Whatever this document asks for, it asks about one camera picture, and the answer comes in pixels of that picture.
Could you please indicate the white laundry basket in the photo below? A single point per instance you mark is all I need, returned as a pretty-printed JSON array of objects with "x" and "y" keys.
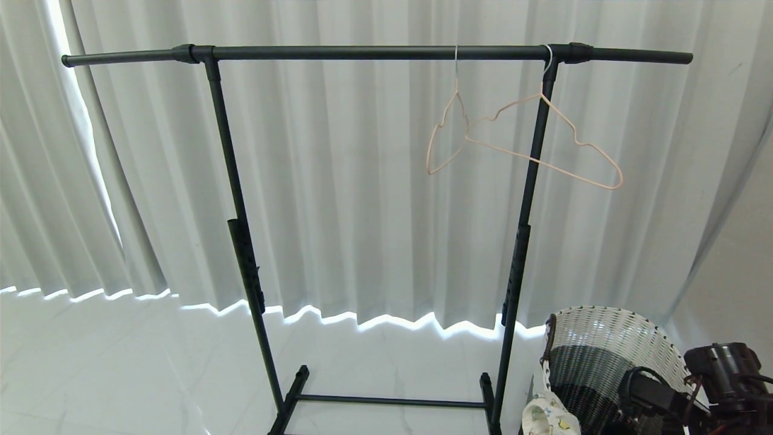
[{"x": 604, "y": 338}]

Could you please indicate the black clothes rack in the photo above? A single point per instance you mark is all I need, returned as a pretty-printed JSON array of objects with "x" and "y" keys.
[{"x": 362, "y": 53}]

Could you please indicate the cream printed garment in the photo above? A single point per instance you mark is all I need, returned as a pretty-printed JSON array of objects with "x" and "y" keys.
[{"x": 546, "y": 417}]

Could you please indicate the white curtain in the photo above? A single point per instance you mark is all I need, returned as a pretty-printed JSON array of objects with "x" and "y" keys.
[{"x": 362, "y": 181}]

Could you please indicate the pink clothes hanger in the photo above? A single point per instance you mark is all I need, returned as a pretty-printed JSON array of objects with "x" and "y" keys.
[
  {"x": 574, "y": 174},
  {"x": 456, "y": 78}
]

